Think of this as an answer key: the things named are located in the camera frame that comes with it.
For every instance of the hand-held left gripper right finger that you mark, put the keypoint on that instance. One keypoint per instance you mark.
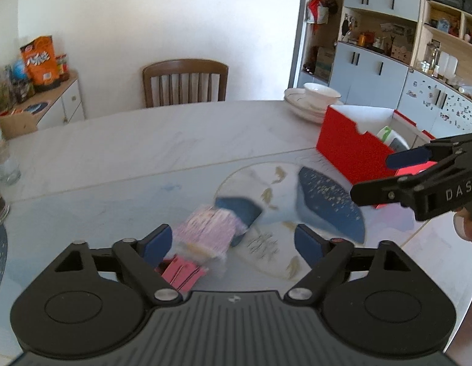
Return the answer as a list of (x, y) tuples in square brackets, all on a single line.
[(308, 244)]

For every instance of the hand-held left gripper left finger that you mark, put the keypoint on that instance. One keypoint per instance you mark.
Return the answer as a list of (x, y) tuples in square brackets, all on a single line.
[(158, 244)]

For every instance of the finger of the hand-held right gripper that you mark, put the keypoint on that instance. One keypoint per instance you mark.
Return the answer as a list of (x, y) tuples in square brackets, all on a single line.
[(409, 156), (377, 192)]

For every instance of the pink binder clip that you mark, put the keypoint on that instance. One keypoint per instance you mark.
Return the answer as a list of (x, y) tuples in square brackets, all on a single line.
[(182, 272)]

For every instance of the pink purple snack packet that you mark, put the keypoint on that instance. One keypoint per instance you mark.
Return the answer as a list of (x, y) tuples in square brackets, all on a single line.
[(209, 232)]

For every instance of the red cardboard box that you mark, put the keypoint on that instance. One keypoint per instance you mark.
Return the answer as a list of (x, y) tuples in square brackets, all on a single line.
[(346, 148)]

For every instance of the white marble desktop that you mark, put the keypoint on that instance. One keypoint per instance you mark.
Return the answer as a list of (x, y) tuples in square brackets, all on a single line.
[(144, 152)]

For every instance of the person's right hand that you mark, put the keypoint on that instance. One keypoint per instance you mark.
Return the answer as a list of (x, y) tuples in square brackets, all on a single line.
[(470, 225)]

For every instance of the white green container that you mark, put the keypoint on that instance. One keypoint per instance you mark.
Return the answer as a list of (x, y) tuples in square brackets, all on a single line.
[(388, 135)]

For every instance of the white plastic containers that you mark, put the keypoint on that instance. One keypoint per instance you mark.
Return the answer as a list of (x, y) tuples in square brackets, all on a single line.
[(448, 64)]

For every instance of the glass storage jar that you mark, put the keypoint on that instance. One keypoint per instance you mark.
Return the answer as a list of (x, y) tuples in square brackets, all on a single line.
[(434, 55)]

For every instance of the small wooden box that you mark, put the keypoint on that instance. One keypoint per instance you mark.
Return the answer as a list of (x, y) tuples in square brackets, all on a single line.
[(400, 52)]

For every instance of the white gold-rimmed bowl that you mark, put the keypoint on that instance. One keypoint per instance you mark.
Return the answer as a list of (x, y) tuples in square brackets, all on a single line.
[(321, 95)]

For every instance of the stack of white plates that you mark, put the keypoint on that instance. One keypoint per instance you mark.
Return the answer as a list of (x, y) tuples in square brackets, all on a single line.
[(300, 109)]

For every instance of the shelf cardboard box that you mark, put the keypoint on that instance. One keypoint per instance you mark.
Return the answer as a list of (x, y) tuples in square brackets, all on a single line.
[(324, 63)]

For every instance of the yellow bottle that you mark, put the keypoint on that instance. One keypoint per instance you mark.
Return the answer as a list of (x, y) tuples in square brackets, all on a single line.
[(361, 39)]

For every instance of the clear drinking glass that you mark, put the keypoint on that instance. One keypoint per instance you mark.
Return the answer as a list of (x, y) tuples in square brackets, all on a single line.
[(9, 171)]

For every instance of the white side cabinet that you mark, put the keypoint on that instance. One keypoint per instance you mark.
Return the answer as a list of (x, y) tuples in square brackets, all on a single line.
[(70, 103)]

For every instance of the red hanging bag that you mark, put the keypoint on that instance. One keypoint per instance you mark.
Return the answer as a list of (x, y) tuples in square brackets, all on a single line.
[(318, 9)]

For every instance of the wooden chair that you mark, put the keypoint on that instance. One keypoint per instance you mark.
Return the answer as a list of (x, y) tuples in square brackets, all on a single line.
[(184, 66)]

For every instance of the small blue round mat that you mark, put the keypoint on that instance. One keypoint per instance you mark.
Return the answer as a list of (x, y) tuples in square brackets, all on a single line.
[(37, 107)]

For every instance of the brown cardboard box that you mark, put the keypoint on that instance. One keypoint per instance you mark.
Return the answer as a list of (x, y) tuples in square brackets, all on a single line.
[(17, 124)]

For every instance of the red jar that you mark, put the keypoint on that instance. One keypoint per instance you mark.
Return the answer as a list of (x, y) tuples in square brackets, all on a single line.
[(62, 66)]

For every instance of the dark snack packets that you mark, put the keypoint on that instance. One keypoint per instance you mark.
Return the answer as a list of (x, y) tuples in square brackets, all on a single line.
[(11, 87)]

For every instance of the orange snack bag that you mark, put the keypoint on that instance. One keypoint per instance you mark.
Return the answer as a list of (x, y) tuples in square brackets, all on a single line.
[(39, 61)]

